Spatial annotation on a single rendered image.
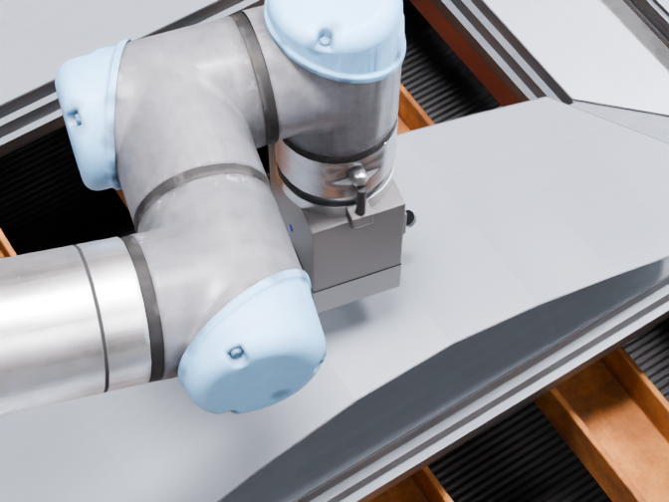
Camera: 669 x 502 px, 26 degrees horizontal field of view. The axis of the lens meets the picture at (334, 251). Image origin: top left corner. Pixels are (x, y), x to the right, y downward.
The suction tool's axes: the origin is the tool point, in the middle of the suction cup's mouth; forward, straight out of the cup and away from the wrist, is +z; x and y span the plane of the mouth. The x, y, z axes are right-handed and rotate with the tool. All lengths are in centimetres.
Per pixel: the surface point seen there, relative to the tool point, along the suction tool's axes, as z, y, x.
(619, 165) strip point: 7.1, 6.0, -27.3
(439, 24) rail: 19.2, 34.1, -24.1
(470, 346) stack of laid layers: 10.1, -3.5, -10.1
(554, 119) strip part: 6.3, 11.7, -24.0
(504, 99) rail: 19.3, 23.6, -26.3
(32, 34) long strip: 10.2, 39.1, 13.9
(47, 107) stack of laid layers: 12.3, 32.5, 14.7
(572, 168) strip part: 5.3, 6.1, -22.8
